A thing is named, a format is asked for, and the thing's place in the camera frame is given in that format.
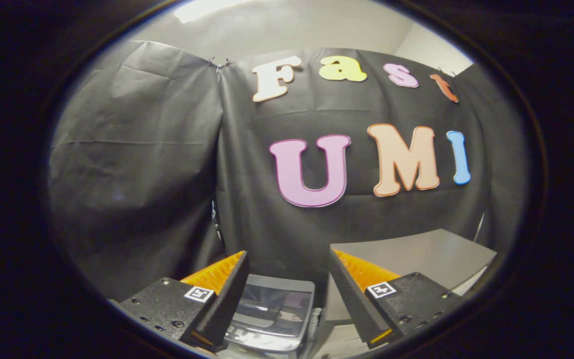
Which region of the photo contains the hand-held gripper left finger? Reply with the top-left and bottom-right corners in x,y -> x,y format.
109,250 -> 250,352

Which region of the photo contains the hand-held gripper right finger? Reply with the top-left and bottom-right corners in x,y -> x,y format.
328,247 -> 464,350

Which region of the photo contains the black backdrop cloth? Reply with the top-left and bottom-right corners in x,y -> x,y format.
48,40 -> 524,300

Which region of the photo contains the beige cabinet with grey top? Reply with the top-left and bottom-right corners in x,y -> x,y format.
312,228 -> 498,359

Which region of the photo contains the grey washing machine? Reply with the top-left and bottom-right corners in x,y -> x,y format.
217,273 -> 323,359

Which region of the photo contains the dark washing machine lid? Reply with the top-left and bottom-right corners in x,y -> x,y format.
235,274 -> 316,336

